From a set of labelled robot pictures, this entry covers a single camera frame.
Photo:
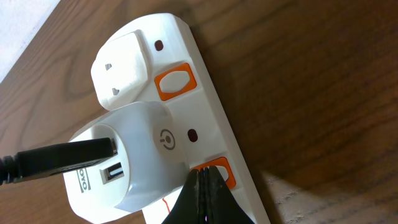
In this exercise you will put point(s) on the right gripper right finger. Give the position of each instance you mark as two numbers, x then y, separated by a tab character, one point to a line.
220	204

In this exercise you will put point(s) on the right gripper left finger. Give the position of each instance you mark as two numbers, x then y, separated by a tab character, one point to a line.
190	205

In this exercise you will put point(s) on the white USB charger plug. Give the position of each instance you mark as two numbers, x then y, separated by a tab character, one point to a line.
149	164

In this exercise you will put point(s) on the white power strip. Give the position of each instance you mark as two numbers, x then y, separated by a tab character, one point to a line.
155	58

